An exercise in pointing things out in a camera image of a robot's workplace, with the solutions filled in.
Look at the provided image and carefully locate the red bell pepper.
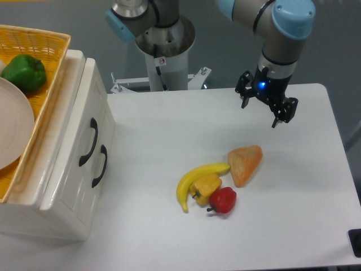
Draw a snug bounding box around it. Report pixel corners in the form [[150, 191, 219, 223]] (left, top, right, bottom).
[[206, 187, 237, 214]]

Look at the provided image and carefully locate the yellow banana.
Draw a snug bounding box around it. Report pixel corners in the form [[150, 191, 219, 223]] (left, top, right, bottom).
[[176, 162, 231, 213]]

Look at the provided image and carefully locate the black object at table edge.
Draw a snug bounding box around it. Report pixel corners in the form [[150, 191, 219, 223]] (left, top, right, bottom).
[[348, 229, 361, 258]]

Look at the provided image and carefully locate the yellow bell pepper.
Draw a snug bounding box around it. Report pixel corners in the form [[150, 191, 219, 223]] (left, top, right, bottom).
[[189, 173, 222, 207]]

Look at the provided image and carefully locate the white drawer cabinet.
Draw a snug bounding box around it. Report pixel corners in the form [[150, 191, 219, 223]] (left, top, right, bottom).
[[0, 49, 116, 242]]

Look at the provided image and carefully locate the beige plate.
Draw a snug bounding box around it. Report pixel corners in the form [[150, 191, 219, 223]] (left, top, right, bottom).
[[1, 78, 34, 169]]

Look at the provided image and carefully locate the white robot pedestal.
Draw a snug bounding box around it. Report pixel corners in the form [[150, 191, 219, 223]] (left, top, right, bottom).
[[135, 15, 195, 91]]

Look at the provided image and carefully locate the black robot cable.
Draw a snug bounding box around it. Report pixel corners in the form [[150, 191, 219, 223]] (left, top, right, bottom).
[[153, 43, 169, 92]]

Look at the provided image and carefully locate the yellow woven basket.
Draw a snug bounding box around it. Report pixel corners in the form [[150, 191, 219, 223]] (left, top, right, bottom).
[[1, 24, 71, 203]]

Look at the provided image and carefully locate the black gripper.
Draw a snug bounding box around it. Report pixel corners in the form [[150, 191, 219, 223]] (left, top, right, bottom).
[[235, 67, 298, 128]]

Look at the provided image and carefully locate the orange triangular bread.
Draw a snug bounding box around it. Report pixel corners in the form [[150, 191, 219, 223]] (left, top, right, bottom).
[[227, 145, 263, 187]]

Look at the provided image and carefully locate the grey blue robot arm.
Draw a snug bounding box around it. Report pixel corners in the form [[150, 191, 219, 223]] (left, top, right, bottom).
[[105, 1, 316, 124]]

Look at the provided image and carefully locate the green bell pepper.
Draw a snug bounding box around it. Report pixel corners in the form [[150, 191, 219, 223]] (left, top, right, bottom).
[[1, 54, 47, 93]]

